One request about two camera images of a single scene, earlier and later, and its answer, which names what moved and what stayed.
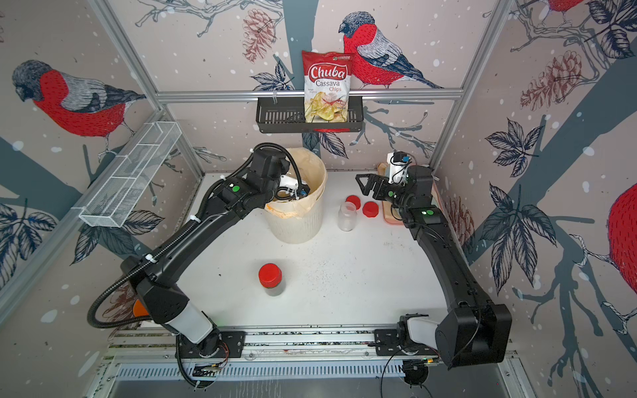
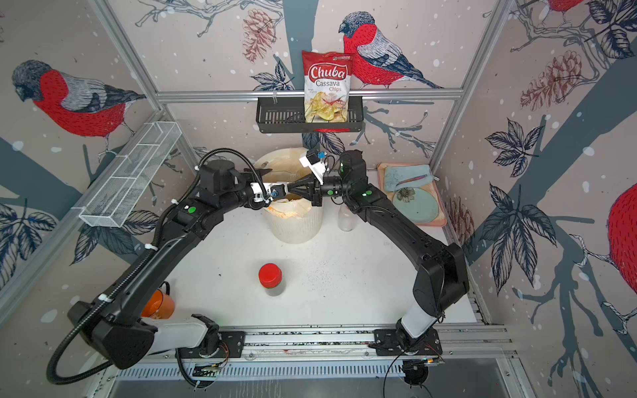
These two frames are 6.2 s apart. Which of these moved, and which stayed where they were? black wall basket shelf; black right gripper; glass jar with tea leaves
Moved: black right gripper
Stayed: glass jar with tea leaves; black wall basket shelf
